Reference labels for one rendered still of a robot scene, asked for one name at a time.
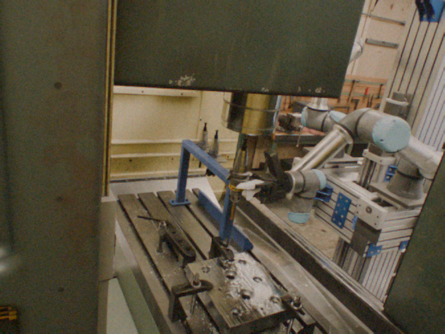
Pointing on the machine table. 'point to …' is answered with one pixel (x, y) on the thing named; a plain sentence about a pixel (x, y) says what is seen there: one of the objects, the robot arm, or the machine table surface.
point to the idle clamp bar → (188, 256)
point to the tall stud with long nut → (161, 236)
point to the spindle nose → (251, 113)
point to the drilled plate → (253, 321)
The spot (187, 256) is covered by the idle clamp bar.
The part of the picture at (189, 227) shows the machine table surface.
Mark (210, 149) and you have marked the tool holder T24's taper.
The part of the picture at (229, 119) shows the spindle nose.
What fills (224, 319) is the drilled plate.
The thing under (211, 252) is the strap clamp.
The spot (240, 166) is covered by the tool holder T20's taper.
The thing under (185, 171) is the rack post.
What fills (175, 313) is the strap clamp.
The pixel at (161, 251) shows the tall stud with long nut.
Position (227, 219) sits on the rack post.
